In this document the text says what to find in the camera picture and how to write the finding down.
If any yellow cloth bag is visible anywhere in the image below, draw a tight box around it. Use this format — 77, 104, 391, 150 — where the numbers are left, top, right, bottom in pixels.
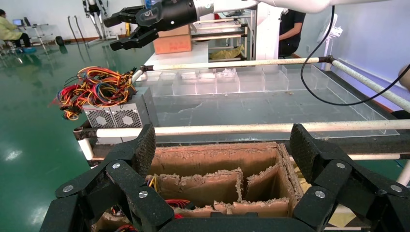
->
208, 44, 246, 60

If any orange cardboard carton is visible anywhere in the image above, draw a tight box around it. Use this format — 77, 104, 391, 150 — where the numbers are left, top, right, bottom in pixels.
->
153, 25, 193, 55

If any short cardboard divider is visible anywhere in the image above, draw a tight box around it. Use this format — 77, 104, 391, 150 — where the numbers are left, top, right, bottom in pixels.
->
174, 198, 291, 218

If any background robot stand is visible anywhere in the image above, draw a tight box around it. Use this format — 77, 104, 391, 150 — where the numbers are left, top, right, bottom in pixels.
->
81, 0, 111, 41

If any white work table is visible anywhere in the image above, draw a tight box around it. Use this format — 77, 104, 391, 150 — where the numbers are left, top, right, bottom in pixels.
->
144, 43, 209, 67

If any seated person in yellow coat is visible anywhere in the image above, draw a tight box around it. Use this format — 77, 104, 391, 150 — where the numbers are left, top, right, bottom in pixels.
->
0, 9, 33, 49

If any worn brown cardboard box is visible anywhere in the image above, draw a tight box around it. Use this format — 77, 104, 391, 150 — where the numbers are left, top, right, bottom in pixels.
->
93, 142, 305, 232

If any person in black shirt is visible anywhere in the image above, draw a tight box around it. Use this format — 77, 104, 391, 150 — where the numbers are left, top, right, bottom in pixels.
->
278, 9, 307, 59

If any metal shelf rack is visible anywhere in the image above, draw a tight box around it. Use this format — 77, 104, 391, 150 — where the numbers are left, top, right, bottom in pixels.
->
189, 9, 255, 61

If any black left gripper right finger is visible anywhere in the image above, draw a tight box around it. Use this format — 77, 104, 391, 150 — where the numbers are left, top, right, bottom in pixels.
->
290, 123, 410, 232

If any white standing fan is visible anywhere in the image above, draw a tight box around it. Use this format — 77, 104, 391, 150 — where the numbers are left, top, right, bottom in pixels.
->
317, 14, 344, 71

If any cardboard cross divider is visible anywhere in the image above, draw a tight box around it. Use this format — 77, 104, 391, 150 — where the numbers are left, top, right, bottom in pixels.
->
245, 164, 289, 209

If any white cart leg pipe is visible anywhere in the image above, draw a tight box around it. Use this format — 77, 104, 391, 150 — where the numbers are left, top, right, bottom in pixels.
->
77, 138, 96, 161
395, 160, 410, 187

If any clear acrylic divider tray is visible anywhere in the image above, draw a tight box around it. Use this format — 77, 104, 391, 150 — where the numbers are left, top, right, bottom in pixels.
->
137, 64, 399, 139

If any long cardboard divider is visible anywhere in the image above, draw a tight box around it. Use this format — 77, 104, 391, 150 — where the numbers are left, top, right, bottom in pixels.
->
147, 168, 245, 207

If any white cart rail pipe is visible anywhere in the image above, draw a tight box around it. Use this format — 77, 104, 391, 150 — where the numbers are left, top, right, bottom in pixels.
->
331, 59, 410, 113
131, 68, 146, 83
96, 119, 410, 139
153, 58, 321, 71
347, 153, 402, 161

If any black hanging cable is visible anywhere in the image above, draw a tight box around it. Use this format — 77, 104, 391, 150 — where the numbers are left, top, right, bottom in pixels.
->
300, 5, 410, 107

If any white cabinet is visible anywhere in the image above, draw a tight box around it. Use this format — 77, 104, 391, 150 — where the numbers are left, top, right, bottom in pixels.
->
254, 3, 285, 60

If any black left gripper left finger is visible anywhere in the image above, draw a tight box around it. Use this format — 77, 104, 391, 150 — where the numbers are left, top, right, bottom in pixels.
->
40, 124, 175, 232

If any pale yellow sheet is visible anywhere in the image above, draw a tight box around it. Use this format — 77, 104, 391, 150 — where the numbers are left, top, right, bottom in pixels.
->
328, 204, 357, 229

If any white pipe rail frame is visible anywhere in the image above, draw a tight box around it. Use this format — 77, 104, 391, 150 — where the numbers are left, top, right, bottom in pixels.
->
91, 132, 410, 157

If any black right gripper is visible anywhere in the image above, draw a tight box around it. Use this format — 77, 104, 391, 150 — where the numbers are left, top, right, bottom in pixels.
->
103, 0, 198, 51

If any small metal frame table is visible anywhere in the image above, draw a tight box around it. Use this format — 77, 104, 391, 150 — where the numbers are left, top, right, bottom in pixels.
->
22, 23, 54, 56

